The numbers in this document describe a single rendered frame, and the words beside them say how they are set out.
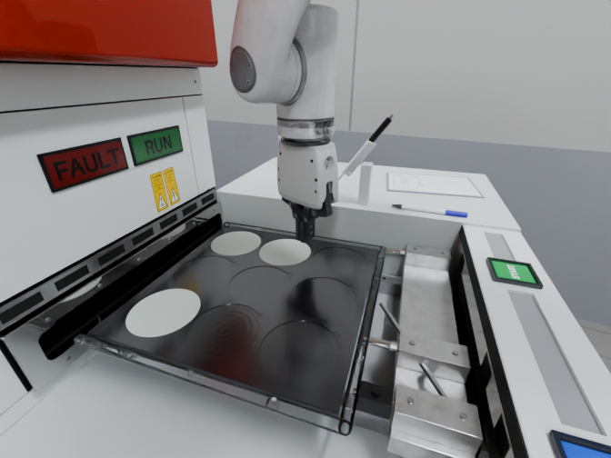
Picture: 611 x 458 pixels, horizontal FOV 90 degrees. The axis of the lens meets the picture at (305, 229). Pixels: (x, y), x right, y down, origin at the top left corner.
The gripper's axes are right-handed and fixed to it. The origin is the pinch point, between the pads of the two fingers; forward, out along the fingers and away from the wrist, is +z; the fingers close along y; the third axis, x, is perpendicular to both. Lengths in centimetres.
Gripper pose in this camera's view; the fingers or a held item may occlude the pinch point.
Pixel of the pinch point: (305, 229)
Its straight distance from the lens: 52.9
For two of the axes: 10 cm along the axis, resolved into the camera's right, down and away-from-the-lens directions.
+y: -7.2, -3.2, 6.2
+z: 0.0, 8.9, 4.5
